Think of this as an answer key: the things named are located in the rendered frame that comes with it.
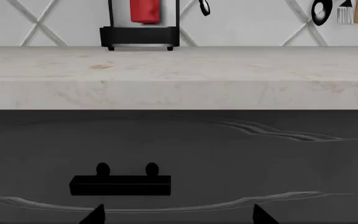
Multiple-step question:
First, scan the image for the white marble counter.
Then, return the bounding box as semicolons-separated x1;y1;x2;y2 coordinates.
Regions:
0;45;358;110

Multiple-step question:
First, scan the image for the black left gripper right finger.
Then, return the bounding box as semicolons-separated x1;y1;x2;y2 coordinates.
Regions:
252;203;280;224

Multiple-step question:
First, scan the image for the black coffee machine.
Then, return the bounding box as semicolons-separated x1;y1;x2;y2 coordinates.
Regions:
99;0;181;52

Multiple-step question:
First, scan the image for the white slotted spatula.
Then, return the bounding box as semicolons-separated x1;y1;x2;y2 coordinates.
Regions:
336;0;354;25

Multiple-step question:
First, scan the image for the dark grey cabinet drawer front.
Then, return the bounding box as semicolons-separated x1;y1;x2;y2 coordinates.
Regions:
0;108;358;224

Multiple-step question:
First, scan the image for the black drawer handle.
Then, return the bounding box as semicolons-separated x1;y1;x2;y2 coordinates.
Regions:
69;162;172;197

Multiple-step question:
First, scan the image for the black hanging spoon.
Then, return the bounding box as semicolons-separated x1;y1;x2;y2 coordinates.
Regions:
198;0;211;17

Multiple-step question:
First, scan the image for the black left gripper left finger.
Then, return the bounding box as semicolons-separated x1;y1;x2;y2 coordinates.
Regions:
78;203;106;224

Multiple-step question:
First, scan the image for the black hanging ladle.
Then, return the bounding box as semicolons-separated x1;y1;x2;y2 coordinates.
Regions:
311;0;334;26

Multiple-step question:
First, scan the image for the red mug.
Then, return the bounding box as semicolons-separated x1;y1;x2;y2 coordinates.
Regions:
129;0;161;25

